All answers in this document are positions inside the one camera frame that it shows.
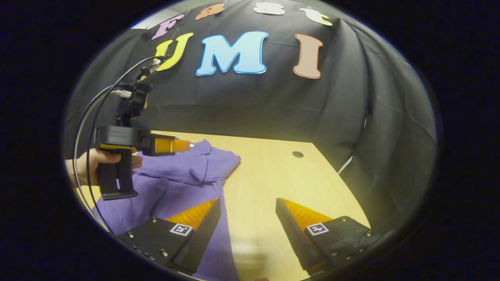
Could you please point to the purple polo shirt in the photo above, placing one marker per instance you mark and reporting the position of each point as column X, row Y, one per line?
column 175, row 183

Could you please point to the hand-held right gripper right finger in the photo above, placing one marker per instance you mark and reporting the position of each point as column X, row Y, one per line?
column 295, row 240

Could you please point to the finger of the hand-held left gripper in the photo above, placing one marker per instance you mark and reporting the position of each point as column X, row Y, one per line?
column 168, row 145

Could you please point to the black backdrop cloth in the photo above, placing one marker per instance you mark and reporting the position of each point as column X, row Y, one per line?
column 312, row 117

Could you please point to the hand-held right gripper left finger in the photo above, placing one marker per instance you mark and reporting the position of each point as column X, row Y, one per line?
column 201, row 238

